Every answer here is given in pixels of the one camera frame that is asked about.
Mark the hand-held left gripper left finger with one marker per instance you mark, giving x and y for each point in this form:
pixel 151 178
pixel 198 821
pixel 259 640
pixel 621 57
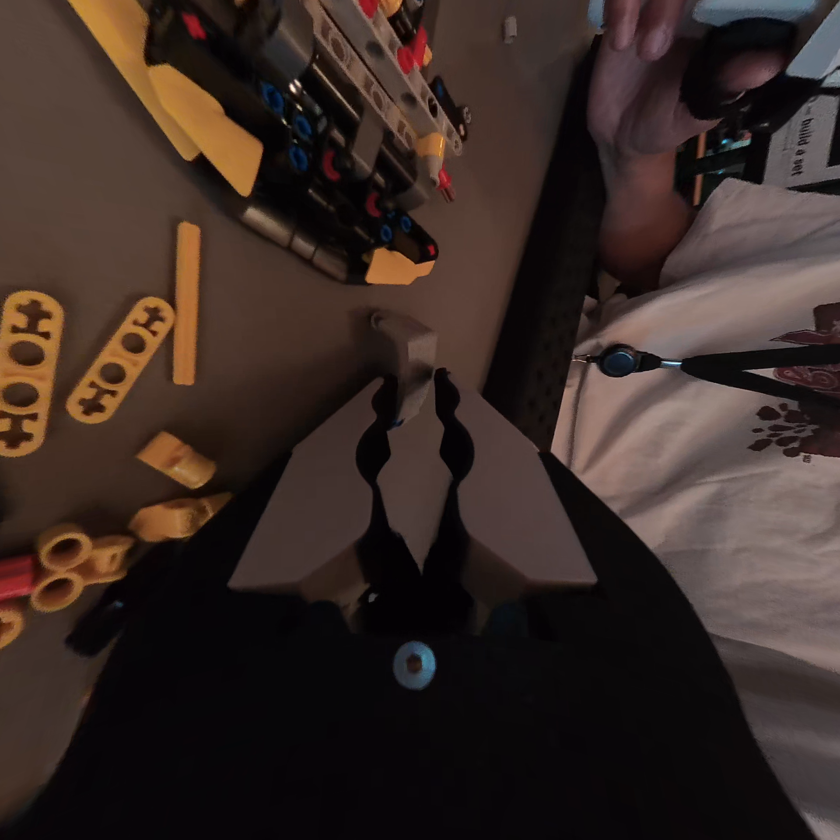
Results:
pixel 308 512

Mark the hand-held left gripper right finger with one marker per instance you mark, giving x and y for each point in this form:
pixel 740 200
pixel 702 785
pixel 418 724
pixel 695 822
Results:
pixel 525 512

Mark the lego car chassis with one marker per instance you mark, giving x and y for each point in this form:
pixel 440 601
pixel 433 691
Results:
pixel 262 131

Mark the person's right forearm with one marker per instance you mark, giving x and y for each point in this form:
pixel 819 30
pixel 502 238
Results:
pixel 643 223

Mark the light grey lego bush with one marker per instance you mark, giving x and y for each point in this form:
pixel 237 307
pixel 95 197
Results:
pixel 510 29

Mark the pile of yellow lego pieces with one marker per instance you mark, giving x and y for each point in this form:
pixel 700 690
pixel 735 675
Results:
pixel 118 367

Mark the person's right hand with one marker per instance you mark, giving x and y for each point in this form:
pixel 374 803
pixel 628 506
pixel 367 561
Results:
pixel 636 98

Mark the black framed marker sign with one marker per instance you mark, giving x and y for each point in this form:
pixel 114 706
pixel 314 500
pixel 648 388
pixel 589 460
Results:
pixel 807 144

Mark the person in white shirt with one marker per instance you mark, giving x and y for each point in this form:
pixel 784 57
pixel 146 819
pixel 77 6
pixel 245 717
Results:
pixel 722 525

